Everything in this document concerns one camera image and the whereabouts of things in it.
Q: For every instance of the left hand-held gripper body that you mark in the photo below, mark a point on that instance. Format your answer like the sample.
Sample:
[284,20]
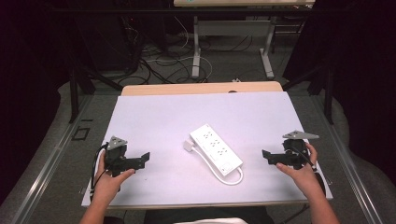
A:
[115,152]

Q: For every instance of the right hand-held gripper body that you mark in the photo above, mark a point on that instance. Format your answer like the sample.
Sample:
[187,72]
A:
[294,152]

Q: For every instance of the person's right hand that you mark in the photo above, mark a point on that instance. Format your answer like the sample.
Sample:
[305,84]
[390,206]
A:
[300,177]

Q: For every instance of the person's left hand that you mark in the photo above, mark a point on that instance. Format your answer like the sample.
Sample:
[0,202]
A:
[107,185]

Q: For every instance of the black floor socket plate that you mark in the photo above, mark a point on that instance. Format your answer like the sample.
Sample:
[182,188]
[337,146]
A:
[81,133]

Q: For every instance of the white table cover board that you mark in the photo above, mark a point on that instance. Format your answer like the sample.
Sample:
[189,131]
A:
[174,124]

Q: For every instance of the white power plug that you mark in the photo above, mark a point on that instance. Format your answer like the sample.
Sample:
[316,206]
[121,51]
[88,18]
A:
[188,145]

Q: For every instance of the white power strip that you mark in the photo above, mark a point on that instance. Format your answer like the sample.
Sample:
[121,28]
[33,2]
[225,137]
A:
[216,149]

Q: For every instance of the person's dark pants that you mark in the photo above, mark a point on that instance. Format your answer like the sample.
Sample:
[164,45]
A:
[162,216]

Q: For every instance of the black metal stand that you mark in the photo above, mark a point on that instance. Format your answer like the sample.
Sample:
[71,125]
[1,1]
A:
[327,93]
[74,90]

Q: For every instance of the person's white shirt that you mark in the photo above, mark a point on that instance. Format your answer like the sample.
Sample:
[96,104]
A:
[210,221]

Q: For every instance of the dark curtain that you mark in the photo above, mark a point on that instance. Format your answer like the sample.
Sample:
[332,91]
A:
[28,77]
[364,71]

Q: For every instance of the white desk with metal legs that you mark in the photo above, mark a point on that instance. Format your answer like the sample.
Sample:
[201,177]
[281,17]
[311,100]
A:
[232,28]

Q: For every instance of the aluminium floor rail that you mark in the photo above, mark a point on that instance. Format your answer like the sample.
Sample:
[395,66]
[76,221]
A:
[348,165]
[43,168]

